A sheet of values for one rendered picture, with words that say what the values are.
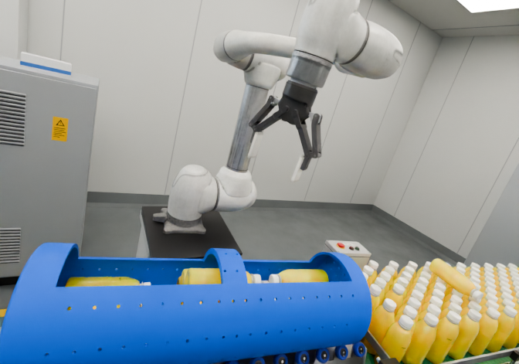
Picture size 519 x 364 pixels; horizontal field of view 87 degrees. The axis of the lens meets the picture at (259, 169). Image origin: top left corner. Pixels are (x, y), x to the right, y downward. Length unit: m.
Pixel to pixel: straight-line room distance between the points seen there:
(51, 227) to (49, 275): 1.62
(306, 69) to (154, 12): 2.78
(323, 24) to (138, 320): 0.70
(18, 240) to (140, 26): 2.13
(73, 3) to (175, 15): 0.88
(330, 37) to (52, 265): 0.72
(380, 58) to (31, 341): 0.88
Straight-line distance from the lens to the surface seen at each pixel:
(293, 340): 0.85
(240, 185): 1.22
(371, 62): 0.70
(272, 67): 1.15
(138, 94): 3.28
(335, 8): 0.62
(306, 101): 0.62
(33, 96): 2.03
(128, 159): 3.44
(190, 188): 1.15
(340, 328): 0.92
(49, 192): 2.20
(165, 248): 1.16
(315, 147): 0.62
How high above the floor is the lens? 1.67
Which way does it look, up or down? 15 degrees down
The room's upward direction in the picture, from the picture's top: 16 degrees clockwise
